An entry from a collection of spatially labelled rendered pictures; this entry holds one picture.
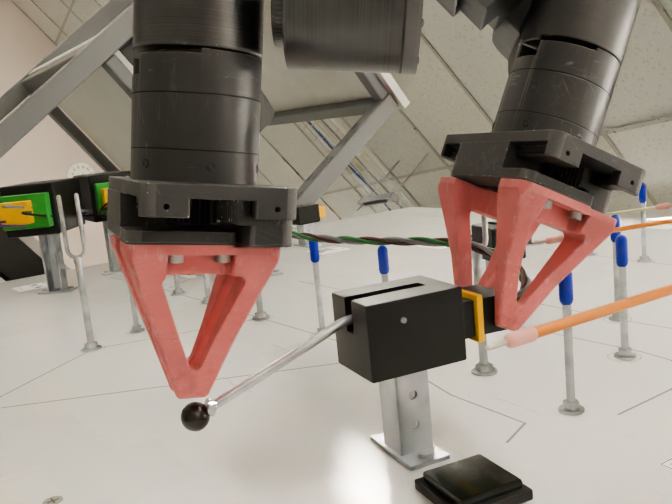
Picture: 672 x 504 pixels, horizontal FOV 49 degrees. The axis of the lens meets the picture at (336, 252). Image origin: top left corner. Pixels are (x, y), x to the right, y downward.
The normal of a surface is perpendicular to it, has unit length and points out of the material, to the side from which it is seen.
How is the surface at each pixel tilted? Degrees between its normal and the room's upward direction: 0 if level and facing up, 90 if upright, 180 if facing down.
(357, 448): 53
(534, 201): 117
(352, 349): 142
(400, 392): 98
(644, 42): 179
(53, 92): 90
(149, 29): 132
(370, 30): 137
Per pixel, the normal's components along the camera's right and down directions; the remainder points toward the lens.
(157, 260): 0.36, 0.47
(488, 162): -0.86, -0.28
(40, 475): -0.10, -0.98
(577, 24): -0.21, -0.07
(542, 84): -0.51, -0.17
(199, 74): 0.19, 0.11
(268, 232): 0.40, 0.11
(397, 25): -0.07, 0.58
